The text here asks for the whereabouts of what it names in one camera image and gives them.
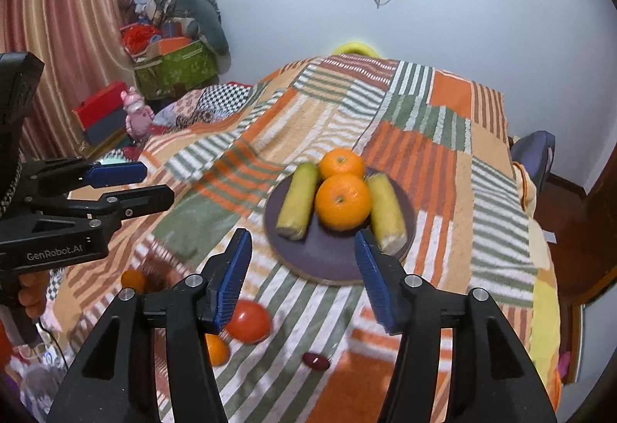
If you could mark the grey-green plush toy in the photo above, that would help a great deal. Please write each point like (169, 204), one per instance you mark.
(207, 18)

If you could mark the checkered cloth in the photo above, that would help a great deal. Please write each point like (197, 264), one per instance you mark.
(217, 100)

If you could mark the green patterned box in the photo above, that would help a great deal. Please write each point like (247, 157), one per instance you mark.
(176, 68)

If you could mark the dark round plate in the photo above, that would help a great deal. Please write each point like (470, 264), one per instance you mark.
(328, 256)

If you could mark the person's left hand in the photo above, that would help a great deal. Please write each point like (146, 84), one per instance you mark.
(33, 297)

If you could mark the small orange kumquat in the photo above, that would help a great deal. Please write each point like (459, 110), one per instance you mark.
(218, 350)
(132, 281)

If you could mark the red and grey box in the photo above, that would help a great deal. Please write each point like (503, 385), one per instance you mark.
(103, 112)

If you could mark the dark red date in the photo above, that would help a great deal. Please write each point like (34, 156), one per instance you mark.
(315, 360)

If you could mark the striped patchwork blanket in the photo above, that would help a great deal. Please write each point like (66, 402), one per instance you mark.
(424, 153)

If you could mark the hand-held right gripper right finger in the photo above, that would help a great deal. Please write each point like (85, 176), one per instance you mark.
(376, 278)

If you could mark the yellow round item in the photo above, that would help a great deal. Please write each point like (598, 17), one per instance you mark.
(354, 48)

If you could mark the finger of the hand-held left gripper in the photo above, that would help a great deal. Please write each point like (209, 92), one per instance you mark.
(140, 200)
(118, 173)

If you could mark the large orange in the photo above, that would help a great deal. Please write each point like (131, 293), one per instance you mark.
(342, 203)

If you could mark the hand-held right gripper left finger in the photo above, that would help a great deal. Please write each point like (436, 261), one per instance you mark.
(234, 278)

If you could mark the yellow corn cob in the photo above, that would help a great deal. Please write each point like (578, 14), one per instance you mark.
(296, 206)
(385, 213)

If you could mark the medium orange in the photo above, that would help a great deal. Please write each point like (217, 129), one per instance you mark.
(342, 162)

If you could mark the red tomato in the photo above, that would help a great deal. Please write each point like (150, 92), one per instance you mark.
(250, 322)

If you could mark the striped pink curtain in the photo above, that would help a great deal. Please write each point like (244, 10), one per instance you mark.
(62, 18)

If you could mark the pink toy figure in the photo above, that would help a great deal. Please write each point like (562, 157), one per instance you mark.
(137, 114)

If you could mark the red crumpled cloth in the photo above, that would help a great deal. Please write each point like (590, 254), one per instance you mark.
(137, 37)

